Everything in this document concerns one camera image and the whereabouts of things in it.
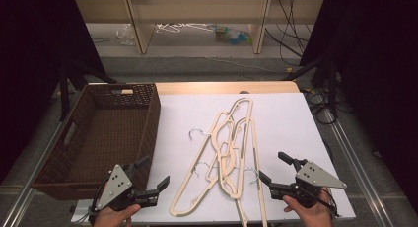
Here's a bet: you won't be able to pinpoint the person's right hand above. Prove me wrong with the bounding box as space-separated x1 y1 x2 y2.
282 187 334 227

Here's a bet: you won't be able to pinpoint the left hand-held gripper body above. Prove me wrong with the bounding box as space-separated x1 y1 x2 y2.
92 162 159 212

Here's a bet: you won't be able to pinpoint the brown wicker basket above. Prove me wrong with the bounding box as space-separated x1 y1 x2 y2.
31 83 162 201

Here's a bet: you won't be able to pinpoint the beige clothes hanger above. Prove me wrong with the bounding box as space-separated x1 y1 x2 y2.
188 98 255 200
193 117 269 227
168 111 261 218

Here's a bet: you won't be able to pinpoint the black hanging cables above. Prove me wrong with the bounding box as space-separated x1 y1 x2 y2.
264 0 314 67

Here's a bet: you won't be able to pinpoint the white wire hangers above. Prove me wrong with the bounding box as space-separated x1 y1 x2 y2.
155 22 215 35

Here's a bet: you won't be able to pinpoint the white table sheet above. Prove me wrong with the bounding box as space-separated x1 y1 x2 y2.
70 92 357 225

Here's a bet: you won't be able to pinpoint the thin white floor cable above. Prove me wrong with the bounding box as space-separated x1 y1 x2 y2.
157 53 288 74

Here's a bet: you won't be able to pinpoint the black metal stand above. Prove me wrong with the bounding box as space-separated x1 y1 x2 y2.
281 53 340 116
58 59 118 122

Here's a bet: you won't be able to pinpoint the left hand-held gripper cable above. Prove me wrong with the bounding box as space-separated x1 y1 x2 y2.
70 181 109 225

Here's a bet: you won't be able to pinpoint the black coiled floor cables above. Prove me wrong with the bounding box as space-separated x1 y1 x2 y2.
303 88 340 125

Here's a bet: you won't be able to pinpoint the colourful plastic toys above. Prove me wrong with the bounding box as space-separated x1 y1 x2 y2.
214 24 252 46

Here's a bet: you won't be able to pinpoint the clear plastic bag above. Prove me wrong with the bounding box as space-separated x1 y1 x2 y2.
115 23 136 46

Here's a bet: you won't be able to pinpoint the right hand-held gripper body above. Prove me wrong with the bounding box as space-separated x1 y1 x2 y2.
268 158 348 209

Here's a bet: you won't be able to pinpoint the beige wooden shelf unit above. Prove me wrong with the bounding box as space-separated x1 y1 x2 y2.
74 0 324 55

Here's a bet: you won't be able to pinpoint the dark curtain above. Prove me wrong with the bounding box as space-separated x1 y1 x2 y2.
299 0 418 205
0 0 107 184

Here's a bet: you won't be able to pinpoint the hand-held gripper cable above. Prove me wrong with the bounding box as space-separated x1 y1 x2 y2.
70 181 109 225
314 187 341 219

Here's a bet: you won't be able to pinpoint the person's left hand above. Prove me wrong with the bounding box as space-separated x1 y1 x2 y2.
93 203 142 227

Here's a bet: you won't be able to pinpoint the right hand-held gripper cable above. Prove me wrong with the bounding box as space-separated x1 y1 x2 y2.
314 187 341 219

